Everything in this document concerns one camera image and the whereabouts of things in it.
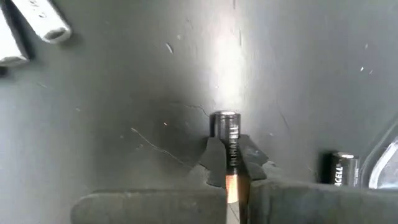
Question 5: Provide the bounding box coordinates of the black copper battery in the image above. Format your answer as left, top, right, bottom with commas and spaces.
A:
213, 110, 242, 203
322, 151, 361, 187

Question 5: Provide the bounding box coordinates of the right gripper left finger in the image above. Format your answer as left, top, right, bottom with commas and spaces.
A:
70, 136, 227, 224

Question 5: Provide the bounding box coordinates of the clear plastic bin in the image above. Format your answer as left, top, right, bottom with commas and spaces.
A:
359, 116, 398, 190

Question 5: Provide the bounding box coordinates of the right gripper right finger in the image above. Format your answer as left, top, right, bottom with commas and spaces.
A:
239, 134, 398, 224

